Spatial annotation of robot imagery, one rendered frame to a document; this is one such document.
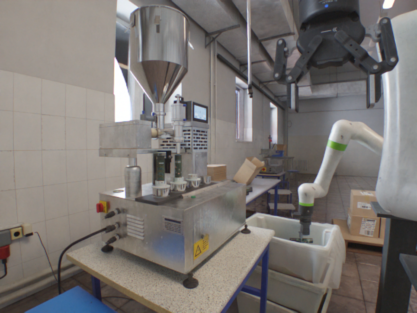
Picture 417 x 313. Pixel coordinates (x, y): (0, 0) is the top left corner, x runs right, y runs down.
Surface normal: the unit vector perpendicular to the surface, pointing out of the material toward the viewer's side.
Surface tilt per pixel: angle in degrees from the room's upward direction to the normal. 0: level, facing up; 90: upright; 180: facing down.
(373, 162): 90
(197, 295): 0
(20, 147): 90
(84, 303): 0
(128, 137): 90
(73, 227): 90
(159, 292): 0
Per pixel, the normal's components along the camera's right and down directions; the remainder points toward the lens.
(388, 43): -0.53, 0.04
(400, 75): -0.82, 0.11
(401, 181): -0.77, -0.09
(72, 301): 0.00, -1.00
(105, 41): 0.86, 0.02
